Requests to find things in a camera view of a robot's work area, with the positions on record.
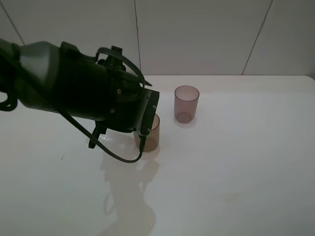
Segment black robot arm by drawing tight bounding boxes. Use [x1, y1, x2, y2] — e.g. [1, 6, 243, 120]
[0, 40, 158, 148]

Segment brown translucent cup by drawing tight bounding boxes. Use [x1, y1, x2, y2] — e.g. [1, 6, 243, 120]
[143, 114, 160, 152]

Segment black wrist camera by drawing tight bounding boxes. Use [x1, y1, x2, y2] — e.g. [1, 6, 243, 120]
[136, 89, 159, 136]

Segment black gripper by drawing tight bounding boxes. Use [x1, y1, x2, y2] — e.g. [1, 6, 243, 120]
[50, 42, 147, 149]

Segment black camera cable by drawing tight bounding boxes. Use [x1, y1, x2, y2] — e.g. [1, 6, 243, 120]
[0, 45, 153, 164]

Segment pink translucent cup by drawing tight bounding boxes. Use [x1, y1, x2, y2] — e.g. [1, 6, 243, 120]
[174, 85, 200, 123]

